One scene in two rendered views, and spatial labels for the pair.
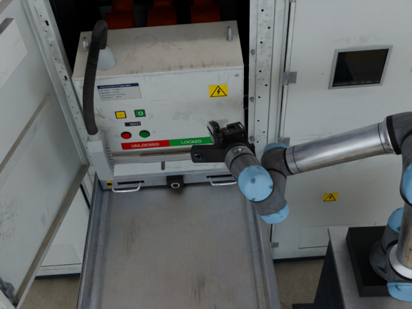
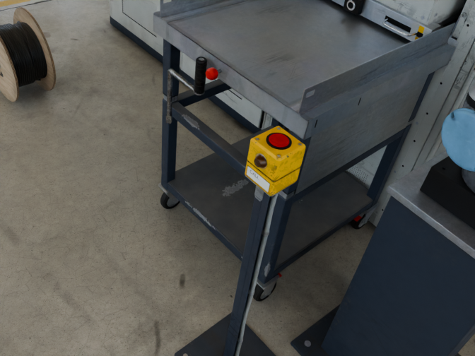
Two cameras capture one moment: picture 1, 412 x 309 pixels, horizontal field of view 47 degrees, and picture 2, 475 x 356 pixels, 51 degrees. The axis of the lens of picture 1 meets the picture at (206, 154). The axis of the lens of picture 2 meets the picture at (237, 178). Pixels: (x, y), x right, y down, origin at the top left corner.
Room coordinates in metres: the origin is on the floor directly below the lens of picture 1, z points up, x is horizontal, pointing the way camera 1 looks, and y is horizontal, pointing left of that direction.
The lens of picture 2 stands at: (-0.25, -0.70, 1.49)
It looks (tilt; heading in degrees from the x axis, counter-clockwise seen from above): 43 degrees down; 41
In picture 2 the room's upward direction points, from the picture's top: 9 degrees clockwise
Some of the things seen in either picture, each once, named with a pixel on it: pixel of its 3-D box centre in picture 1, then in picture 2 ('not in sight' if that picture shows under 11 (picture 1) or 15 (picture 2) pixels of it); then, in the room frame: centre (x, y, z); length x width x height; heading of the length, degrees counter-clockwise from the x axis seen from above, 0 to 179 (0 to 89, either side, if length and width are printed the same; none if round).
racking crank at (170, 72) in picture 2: not in sight; (184, 93); (0.54, 0.25, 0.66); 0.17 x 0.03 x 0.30; 88
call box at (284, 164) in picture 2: not in sight; (274, 160); (0.36, -0.25, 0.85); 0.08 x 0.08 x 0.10; 89
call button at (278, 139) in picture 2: not in sight; (278, 142); (0.36, -0.25, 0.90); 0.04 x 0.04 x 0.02
